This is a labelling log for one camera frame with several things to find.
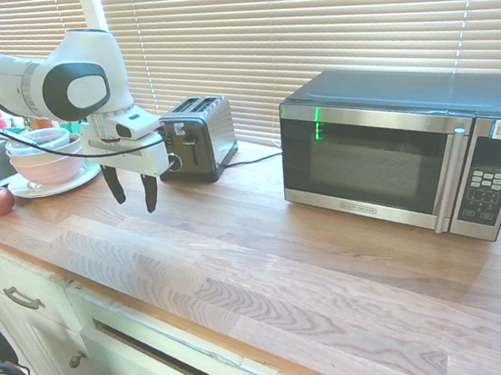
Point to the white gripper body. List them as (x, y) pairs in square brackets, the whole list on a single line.
[(146, 157)]

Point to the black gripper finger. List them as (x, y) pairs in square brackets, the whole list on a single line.
[(151, 193), (114, 186)]

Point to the stainless steel two-slot toaster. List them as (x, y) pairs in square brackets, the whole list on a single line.
[(204, 143)]

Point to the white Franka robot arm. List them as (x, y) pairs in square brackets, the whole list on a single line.
[(3, 71)]

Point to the white plate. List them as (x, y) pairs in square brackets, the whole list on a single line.
[(71, 181)]

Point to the pink bowl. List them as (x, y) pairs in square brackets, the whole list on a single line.
[(47, 171)]

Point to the clear plastic lidded container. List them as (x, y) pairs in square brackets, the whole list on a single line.
[(50, 136)]

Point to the white bowl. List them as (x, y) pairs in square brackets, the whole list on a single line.
[(22, 153)]

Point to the white kitchen cabinet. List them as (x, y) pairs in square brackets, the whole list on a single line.
[(30, 333)]

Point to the round metal cabinet knob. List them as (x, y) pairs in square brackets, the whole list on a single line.
[(77, 360)]

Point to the white open drawer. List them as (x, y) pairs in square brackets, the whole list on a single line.
[(163, 372)]

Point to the narrow beige window blind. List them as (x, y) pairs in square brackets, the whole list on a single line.
[(20, 23)]

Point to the wide beige window blind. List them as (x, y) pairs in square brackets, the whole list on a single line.
[(303, 21)]

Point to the stainless steel black microwave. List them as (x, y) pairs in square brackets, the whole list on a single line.
[(366, 164)]

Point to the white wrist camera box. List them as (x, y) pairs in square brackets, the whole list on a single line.
[(135, 124)]

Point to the white window frame post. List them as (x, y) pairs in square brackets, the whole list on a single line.
[(91, 8)]

